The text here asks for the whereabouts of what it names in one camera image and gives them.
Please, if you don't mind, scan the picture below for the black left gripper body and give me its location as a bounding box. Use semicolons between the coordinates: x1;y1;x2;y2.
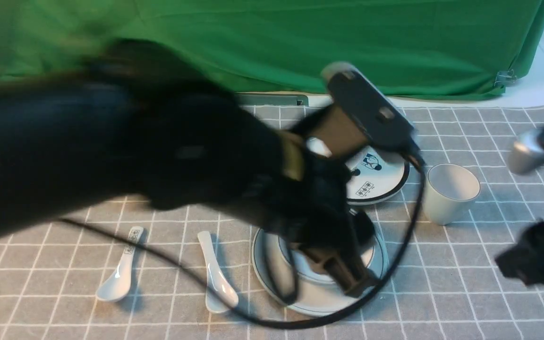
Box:
262;156;381;298

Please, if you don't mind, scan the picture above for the small pale green bowl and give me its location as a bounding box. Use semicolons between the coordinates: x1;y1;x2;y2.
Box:
278;233;384;290

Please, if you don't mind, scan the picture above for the plain pale green spoon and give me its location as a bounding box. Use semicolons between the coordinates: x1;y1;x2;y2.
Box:
198;231;239;314

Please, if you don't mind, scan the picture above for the pale green ceramic cup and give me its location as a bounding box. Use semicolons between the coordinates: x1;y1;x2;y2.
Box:
423;163;481;226

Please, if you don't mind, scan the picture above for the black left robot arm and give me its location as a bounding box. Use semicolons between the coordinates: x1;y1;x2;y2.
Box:
0;39;379;298

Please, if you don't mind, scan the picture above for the white plate with cartoon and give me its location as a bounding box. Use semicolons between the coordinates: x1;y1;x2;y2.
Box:
346;147;410;206

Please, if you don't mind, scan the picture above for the grey checked tablecloth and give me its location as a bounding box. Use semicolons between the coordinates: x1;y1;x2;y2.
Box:
0;106;544;340

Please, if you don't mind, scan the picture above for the green backdrop cloth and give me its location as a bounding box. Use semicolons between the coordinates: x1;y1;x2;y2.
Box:
0;0;544;101

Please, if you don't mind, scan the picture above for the white spoon with characters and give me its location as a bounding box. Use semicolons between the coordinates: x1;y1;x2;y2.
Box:
95;226;145;303

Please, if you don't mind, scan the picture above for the silver binder clip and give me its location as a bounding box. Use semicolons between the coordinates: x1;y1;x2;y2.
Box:
493;69;518;87

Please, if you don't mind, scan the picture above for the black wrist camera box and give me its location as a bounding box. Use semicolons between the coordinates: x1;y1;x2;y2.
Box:
300;61;417;159

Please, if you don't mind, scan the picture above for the black camera cable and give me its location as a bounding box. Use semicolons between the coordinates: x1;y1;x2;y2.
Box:
59;151;427;330

